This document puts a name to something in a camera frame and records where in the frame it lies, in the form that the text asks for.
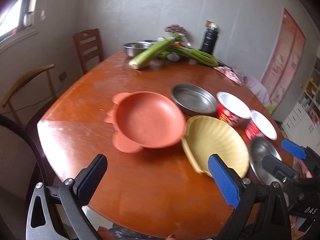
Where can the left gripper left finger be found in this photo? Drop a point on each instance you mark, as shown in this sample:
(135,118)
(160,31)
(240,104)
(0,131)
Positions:
(43,220)

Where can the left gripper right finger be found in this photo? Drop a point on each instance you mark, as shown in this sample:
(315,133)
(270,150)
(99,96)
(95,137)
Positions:
(260,211)

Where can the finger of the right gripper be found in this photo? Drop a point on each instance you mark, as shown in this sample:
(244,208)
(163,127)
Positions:
(293,149)
(279,169)

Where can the red noodle cup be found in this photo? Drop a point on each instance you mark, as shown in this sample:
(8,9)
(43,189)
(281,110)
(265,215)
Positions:
(260,126)
(231,109)

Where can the yellow scalloped plate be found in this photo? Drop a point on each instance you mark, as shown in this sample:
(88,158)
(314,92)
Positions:
(205,135)

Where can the orange bear-shaped plate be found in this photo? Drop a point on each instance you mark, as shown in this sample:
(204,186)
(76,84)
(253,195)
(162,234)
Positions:
(144,120)

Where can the steel pan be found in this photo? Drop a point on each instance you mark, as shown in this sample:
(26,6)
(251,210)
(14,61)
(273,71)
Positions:
(193,100)

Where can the white shelf cabinet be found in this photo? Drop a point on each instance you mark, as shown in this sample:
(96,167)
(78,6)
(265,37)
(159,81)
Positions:
(302,124)

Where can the dark round chair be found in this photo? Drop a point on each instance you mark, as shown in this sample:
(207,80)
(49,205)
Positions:
(22,167)

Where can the pink child clothing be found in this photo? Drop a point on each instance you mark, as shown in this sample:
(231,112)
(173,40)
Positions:
(256,88)

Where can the pink Hello Kitty poster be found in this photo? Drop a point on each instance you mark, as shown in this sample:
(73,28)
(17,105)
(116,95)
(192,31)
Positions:
(285,60)

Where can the pink cloth on table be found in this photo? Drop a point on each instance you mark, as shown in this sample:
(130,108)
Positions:
(227,72)

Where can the black thermos bottle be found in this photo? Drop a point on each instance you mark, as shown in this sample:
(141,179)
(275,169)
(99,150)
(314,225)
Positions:
(210,37)

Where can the brown wooden chair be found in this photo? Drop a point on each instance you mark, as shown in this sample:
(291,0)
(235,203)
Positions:
(88,46)

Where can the white mesh fruit wrap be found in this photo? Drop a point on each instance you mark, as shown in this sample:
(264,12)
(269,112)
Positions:
(174,57)

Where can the steel mixing bowl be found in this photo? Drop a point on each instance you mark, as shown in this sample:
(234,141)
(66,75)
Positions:
(133,49)

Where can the large celery stalk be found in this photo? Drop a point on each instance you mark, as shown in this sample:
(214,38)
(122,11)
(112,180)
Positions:
(143,58)

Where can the dried flower bouquet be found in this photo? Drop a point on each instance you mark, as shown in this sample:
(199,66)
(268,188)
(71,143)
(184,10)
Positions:
(175,28)

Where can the window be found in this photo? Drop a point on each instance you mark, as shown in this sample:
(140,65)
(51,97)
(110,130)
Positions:
(13,21)

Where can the wall power socket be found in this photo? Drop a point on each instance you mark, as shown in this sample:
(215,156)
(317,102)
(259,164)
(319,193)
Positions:
(62,76)

